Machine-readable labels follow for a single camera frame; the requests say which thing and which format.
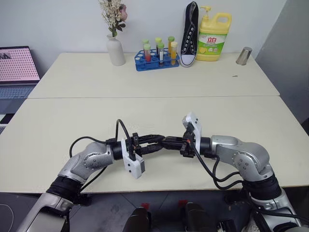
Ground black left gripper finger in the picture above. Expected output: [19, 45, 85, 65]
[143, 134, 166, 144]
[140, 143, 162, 156]

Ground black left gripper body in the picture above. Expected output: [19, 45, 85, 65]
[127, 132, 146, 161]

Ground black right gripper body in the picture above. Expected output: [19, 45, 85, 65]
[179, 136, 196, 159]

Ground blue test tube rack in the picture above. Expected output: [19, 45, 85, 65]
[134, 48, 181, 72]

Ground green-capped tube white label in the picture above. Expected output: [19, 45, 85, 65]
[157, 43, 165, 67]

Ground yellow-capped tube yellow liquid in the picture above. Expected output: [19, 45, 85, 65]
[170, 41, 178, 66]

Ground white ceramic vase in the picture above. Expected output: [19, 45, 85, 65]
[106, 33, 126, 66]

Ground green-capped tube dark liquid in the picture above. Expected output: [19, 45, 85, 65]
[154, 37, 162, 55]

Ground green-capped tube orange liquid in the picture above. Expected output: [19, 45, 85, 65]
[168, 36, 175, 57]

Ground black canvas sneaker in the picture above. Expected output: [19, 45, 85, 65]
[180, 1, 200, 68]

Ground steel metal cup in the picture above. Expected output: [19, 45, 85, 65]
[235, 46, 253, 66]

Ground yellow detergent pump bottle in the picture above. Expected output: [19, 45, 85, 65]
[196, 5, 233, 62]

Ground dried flower bouquet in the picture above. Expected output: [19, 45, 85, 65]
[98, 0, 128, 38]

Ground grey laptop pink screen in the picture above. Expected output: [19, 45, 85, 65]
[0, 45, 41, 99]

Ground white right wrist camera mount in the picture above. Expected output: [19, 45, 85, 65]
[181, 112, 203, 154]

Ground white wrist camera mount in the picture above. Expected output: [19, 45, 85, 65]
[121, 138, 146, 180]
[181, 112, 203, 154]

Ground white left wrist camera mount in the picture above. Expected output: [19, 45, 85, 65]
[121, 138, 146, 180]

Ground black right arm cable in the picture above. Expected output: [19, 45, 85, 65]
[189, 140, 244, 190]

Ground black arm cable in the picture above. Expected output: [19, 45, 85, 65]
[189, 140, 244, 190]
[69, 118, 134, 194]

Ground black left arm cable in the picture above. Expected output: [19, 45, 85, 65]
[69, 118, 134, 194]

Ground thin white floor cable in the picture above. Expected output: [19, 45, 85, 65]
[0, 203, 15, 232]

